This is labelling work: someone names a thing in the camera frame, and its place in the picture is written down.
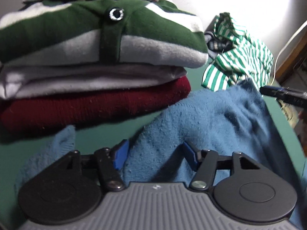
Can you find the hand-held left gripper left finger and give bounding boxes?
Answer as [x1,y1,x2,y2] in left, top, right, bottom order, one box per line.
[65,139,130,191]

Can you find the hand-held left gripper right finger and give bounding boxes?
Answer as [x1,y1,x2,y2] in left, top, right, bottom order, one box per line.
[183,141,261,190]

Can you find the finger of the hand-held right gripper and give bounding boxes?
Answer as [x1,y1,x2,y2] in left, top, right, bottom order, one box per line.
[275,95,307,108]
[260,86,307,97]

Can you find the blue knit sweater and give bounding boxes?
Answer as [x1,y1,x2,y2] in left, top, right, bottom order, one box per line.
[14,78,307,230]

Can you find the stack of folded clothes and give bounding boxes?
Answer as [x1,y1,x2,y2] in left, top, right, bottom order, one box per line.
[0,76,192,136]

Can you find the pale patterned bed sheet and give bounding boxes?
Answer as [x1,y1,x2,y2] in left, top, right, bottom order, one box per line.
[278,98,301,130]

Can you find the green mat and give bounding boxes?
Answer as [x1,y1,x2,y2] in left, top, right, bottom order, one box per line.
[0,53,304,221]

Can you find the green white striped shirt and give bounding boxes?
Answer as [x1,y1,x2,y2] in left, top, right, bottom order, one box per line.
[201,12,274,92]

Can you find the brown wooden furniture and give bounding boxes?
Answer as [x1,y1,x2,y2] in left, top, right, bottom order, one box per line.
[275,36,307,85]

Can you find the dark grey cloth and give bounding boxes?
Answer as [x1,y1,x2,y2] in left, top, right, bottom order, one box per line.
[203,32,229,59]

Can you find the folded grey garment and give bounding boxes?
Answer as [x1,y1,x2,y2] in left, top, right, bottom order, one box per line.
[0,63,188,100]

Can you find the folded green white cardigan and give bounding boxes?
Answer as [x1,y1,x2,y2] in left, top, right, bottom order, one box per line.
[0,0,210,69]

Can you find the white cable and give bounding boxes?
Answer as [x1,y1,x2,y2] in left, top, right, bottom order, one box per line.
[271,24,307,85]

